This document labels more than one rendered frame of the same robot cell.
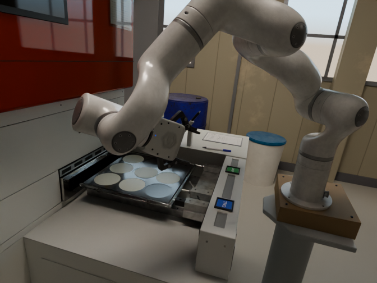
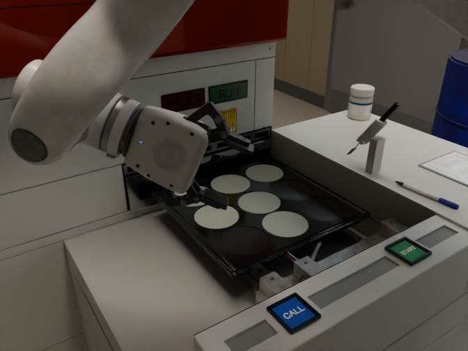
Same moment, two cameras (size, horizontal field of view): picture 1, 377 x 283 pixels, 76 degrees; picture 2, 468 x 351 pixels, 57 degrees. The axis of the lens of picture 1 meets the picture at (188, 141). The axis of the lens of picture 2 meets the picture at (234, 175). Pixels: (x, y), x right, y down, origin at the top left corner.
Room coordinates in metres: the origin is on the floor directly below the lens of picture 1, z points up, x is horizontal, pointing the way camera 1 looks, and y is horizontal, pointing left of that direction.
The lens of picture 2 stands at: (0.25, -0.38, 1.43)
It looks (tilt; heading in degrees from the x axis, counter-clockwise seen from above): 28 degrees down; 42
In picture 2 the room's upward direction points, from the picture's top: straight up
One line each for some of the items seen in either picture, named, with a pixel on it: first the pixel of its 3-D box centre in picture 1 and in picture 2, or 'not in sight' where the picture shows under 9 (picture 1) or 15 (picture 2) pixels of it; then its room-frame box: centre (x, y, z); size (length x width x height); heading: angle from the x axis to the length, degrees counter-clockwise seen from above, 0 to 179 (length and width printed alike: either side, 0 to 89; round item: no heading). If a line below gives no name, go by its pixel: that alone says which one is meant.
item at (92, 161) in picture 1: (99, 165); (205, 171); (0.97, 0.38, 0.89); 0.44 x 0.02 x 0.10; 166
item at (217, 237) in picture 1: (226, 201); (352, 311); (0.78, -0.16, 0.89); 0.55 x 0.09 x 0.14; 166
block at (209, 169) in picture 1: (212, 168); (399, 232); (1.05, -0.13, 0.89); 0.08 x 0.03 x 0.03; 76
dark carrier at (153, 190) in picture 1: (144, 173); (255, 203); (0.93, 0.18, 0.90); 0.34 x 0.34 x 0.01; 76
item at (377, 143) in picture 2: (187, 132); (370, 143); (1.14, 0.01, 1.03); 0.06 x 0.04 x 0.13; 76
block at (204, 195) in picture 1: (201, 194); (314, 275); (0.81, -0.07, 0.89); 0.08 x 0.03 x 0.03; 76
